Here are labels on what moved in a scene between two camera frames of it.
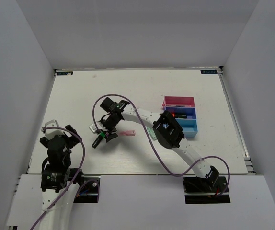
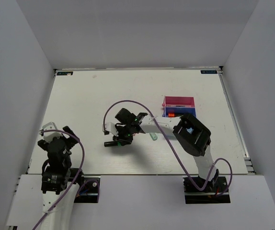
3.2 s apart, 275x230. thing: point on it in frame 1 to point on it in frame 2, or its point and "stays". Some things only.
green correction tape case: (152, 134) stays
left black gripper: (72, 139) stays
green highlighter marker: (101, 135) to (112, 143)
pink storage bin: (178, 101) stays
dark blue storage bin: (189, 111) stays
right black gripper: (107, 129) to (120, 138)
